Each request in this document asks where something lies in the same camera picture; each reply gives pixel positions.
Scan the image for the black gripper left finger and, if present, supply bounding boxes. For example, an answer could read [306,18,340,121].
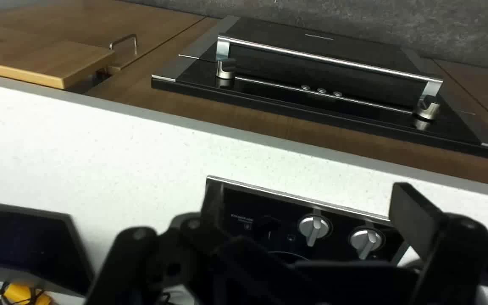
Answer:
[81,177,313,305]

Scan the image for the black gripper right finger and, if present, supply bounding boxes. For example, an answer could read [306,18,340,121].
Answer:
[387,182,488,305]

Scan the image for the silver cooktop knob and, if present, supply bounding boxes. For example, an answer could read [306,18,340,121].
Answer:
[348,226,384,262]
[298,209,332,250]

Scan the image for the black laptop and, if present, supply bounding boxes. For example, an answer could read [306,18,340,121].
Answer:
[0,199,96,297]

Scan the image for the yellow safety glasses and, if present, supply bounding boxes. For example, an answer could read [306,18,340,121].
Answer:
[0,280,55,305]

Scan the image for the black glass cooktop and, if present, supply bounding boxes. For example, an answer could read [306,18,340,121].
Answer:
[199,175,409,268]

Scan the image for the wooden base cabinet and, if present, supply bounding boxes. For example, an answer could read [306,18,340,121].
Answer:
[0,0,488,192]

